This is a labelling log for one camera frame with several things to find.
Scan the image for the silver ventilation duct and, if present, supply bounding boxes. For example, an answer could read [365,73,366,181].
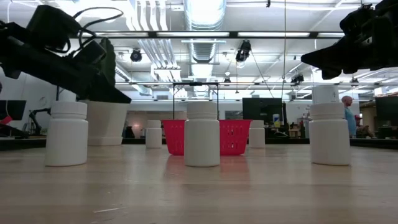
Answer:
[183,0,227,97]

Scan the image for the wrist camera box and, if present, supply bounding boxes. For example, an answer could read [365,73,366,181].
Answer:
[339,3,376,37]
[73,39,108,65]

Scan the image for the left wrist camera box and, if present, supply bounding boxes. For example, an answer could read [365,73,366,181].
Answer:
[73,39,108,65]

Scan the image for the white round column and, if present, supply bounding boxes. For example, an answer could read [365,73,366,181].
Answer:
[312,85,340,105]

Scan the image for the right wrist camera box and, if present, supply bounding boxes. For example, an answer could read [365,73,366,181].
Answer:
[339,3,376,37]

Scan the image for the red plastic basket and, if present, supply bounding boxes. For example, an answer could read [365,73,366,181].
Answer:
[161,119,252,156]

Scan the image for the white hexagonal planter pot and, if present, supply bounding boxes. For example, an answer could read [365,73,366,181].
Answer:
[79,100,131,146]

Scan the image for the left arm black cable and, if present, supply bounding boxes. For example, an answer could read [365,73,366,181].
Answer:
[63,6,124,54]

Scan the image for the black light bar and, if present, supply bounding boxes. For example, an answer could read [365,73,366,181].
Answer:
[70,30,346,39]

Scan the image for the white plastic pill bottle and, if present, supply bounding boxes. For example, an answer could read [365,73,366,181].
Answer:
[184,101,221,167]
[45,101,89,167]
[248,119,266,149]
[309,102,351,166]
[145,119,163,149]

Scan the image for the black cabinet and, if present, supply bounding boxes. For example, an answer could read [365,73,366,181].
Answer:
[242,98,287,139]

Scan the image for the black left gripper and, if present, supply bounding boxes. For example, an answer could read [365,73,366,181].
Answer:
[0,23,125,100]

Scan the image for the black computer monitor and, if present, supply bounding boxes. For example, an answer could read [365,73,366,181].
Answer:
[374,96,398,125]
[0,100,27,121]

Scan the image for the person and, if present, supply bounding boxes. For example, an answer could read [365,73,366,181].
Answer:
[354,114,376,139]
[341,95,358,139]

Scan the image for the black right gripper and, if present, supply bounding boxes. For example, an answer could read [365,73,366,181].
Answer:
[300,12,398,80]

